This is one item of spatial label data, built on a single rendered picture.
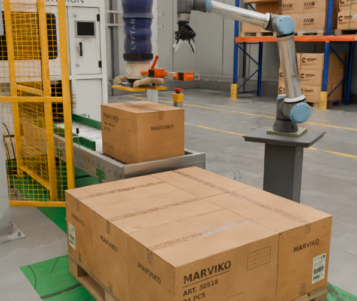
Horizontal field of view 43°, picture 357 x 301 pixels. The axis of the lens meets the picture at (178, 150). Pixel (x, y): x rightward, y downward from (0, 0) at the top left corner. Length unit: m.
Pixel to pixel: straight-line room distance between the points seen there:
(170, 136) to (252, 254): 1.44
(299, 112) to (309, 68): 7.75
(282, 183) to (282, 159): 0.18
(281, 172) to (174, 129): 0.87
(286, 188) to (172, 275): 1.80
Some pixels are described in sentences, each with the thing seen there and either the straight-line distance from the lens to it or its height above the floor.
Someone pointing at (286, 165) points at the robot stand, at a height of 0.53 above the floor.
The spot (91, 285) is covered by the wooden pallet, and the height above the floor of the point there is 0.02.
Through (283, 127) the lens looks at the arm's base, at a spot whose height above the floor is 0.81.
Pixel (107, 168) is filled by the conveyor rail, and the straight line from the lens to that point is 3.33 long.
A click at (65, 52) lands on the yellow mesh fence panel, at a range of 3.64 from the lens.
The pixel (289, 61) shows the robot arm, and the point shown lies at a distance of 3.21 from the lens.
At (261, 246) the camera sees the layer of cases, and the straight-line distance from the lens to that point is 2.16.
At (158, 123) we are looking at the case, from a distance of 3.25.
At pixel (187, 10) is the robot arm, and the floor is 1.62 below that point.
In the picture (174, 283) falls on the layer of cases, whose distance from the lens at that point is 1.91.
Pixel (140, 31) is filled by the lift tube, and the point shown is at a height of 1.50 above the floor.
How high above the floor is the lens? 1.41
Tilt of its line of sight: 13 degrees down
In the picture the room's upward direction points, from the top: straight up
